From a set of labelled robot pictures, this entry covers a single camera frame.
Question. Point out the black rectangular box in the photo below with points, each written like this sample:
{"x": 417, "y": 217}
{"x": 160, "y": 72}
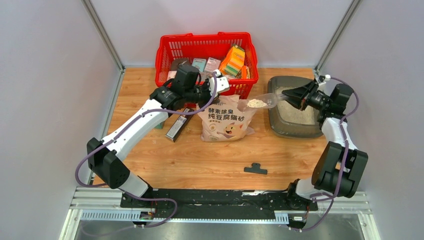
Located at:
{"x": 180, "y": 123}

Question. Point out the pink cat litter bag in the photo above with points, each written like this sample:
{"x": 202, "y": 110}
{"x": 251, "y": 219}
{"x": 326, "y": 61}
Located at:
{"x": 223, "y": 121}

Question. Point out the teal rectangular box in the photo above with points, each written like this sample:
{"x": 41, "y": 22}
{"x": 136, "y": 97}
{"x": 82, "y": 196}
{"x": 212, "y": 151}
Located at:
{"x": 160, "y": 125}

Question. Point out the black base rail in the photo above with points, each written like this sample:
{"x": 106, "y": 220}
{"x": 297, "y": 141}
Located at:
{"x": 226, "y": 205}

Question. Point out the orange item in basket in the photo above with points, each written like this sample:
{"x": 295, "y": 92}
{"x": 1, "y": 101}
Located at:
{"x": 244, "y": 72}

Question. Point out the pink white box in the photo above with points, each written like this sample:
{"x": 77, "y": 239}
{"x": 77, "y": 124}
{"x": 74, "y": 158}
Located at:
{"x": 171, "y": 75}

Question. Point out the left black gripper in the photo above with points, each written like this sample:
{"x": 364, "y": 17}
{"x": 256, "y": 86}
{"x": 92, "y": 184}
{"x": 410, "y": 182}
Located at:
{"x": 206, "y": 85}

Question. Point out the clear plastic scoop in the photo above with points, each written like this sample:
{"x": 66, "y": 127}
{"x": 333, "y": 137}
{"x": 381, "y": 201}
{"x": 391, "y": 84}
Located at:
{"x": 264, "y": 101}

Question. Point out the teal small box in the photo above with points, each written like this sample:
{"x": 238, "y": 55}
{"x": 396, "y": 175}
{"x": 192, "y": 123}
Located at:
{"x": 199, "y": 63}

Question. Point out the brown round tin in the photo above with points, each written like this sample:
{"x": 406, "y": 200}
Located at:
{"x": 178, "y": 62}

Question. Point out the black bag clip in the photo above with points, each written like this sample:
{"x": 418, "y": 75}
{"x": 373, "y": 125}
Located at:
{"x": 255, "y": 168}

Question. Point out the red plastic shopping basket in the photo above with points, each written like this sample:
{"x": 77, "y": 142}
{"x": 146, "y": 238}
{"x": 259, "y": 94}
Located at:
{"x": 191, "y": 46}

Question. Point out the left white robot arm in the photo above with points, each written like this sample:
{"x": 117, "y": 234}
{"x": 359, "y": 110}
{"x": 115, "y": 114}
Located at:
{"x": 184, "y": 94}

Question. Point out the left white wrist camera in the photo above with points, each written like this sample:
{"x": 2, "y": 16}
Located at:
{"x": 219, "y": 83}

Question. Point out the grey litter box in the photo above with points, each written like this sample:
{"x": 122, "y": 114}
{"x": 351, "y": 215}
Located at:
{"x": 287, "y": 121}

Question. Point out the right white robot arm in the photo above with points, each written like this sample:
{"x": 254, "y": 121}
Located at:
{"x": 341, "y": 166}

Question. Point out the grey pink small box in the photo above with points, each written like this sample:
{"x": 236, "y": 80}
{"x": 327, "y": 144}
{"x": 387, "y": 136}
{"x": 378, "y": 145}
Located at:
{"x": 211, "y": 65}

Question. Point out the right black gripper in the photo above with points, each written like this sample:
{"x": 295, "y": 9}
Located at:
{"x": 300, "y": 96}

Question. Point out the orange striped sponge pack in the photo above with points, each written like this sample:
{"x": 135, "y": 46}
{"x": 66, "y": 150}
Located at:
{"x": 233, "y": 62}

